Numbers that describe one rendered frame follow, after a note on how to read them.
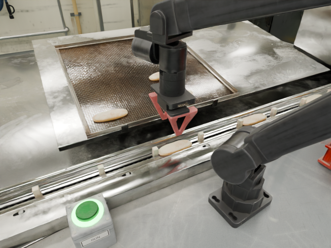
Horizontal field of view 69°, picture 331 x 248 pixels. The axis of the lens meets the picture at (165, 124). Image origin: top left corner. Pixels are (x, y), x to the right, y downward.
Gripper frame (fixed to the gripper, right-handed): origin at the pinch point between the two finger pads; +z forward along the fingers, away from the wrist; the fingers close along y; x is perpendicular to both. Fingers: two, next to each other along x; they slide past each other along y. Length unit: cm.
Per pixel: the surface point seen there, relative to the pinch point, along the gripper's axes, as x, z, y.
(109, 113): 11.6, 2.3, 15.1
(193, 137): -8.0, 8.0, 1.6
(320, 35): -80, -7, 20
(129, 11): -110, 39, 341
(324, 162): -33.8, 9.6, -21.0
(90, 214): 23.4, 2.6, -14.5
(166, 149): 1.7, 7.2, -0.7
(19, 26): 45, 52, 370
